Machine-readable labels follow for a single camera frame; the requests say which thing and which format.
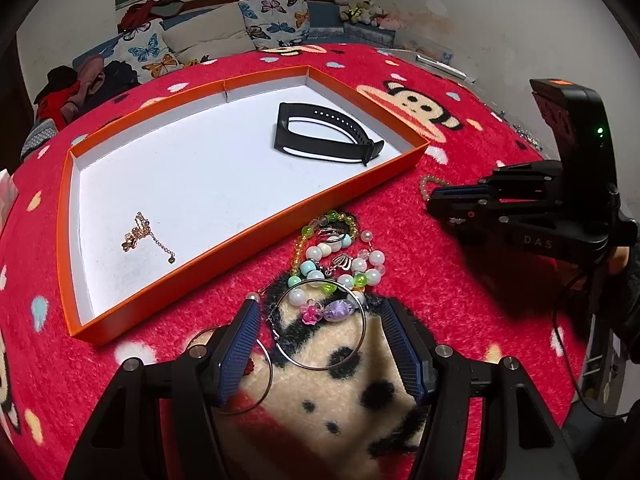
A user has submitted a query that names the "black watch band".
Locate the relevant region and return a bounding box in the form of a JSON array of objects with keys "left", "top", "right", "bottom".
[{"left": 273, "top": 102, "right": 386, "bottom": 167}]

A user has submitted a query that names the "orange cardboard tray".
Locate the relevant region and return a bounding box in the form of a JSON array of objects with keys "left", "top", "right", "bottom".
[{"left": 56, "top": 64, "right": 430, "bottom": 347}]

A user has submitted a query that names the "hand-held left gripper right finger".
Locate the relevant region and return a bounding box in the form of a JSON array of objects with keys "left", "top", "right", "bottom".
[{"left": 377, "top": 297, "right": 583, "bottom": 480}]

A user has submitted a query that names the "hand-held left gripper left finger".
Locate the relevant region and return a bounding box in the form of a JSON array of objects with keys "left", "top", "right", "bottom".
[{"left": 65, "top": 296, "right": 273, "bottom": 480}]

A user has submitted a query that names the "butterfly print pillow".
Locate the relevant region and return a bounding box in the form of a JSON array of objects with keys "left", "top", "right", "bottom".
[
  {"left": 101, "top": 18, "right": 182, "bottom": 84},
  {"left": 238, "top": 0, "right": 311, "bottom": 51}
]

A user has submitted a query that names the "black cable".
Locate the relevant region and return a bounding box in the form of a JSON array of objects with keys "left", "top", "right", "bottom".
[{"left": 552, "top": 259, "right": 640, "bottom": 419}]

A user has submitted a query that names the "pastel white beaded bracelet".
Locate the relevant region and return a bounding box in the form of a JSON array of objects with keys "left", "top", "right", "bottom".
[{"left": 288, "top": 239, "right": 352, "bottom": 307}]

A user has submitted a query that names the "group of plush toys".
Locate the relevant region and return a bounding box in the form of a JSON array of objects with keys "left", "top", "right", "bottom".
[{"left": 340, "top": 0, "right": 402, "bottom": 29}]

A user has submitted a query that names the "grey patterned cloth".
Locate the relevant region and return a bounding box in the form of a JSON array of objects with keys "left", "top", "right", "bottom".
[{"left": 20, "top": 119, "right": 59, "bottom": 162}]

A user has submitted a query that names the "red monkey print blanket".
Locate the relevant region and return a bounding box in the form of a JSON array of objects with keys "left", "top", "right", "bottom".
[{"left": 0, "top": 42, "right": 590, "bottom": 480}]

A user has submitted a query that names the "small pearl bracelet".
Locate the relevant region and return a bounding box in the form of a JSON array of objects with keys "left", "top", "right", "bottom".
[{"left": 419, "top": 173, "right": 454, "bottom": 202}]

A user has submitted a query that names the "clear plastic storage box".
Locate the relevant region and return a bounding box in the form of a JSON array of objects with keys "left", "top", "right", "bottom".
[{"left": 344, "top": 22, "right": 453, "bottom": 58}]

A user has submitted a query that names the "beige pillow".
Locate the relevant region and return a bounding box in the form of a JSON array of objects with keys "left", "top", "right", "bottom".
[{"left": 162, "top": 11, "right": 257, "bottom": 64}]

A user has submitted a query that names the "gold chain necklace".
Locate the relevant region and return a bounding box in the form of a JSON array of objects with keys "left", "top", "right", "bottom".
[{"left": 120, "top": 211, "right": 177, "bottom": 266}]

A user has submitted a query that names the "pink tissue pack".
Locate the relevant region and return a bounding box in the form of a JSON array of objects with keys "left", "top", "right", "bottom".
[{"left": 0, "top": 169, "right": 19, "bottom": 226}]

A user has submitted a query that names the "white flat box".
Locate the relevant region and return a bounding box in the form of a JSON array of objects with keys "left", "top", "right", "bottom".
[{"left": 414, "top": 52, "right": 477, "bottom": 84}]

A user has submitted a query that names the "green yellow beaded bracelet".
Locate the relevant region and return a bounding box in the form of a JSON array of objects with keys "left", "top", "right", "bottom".
[{"left": 289, "top": 211, "right": 368, "bottom": 295}]

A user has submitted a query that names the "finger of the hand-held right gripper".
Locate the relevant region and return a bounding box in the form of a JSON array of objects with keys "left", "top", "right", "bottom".
[
  {"left": 426, "top": 160, "right": 567, "bottom": 217},
  {"left": 446, "top": 204, "right": 567, "bottom": 235}
]

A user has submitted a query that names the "pile of clothes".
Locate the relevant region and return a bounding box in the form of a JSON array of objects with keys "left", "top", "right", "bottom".
[{"left": 32, "top": 56, "right": 144, "bottom": 127}]

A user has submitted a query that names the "purple pink beaded bracelet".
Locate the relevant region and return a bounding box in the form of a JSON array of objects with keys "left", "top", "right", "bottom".
[{"left": 299, "top": 296, "right": 369, "bottom": 326}]

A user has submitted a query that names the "red garment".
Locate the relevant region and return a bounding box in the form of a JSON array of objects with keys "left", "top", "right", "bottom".
[{"left": 119, "top": 0, "right": 184, "bottom": 32}]

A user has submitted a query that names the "silver ring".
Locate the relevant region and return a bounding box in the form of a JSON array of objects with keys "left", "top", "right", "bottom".
[{"left": 320, "top": 226, "right": 352, "bottom": 246}]

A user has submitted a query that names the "silver hoop earring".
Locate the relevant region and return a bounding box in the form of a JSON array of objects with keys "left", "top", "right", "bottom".
[
  {"left": 187, "top": 326, "right": 274, "bottom": 416},
  {"left": 266, "top": 280, "right": 369, "bottom": 372}
]

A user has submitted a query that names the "pearl bracelet with silver charm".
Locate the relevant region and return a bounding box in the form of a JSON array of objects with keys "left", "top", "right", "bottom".
[{"left": 330, "top": 247, "right": 389, "bottom": 291}]

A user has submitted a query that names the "blue sofa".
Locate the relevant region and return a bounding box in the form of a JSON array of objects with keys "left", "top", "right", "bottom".
[{"left": 71, "top": 0, "right": 397, "bottom": 81}]

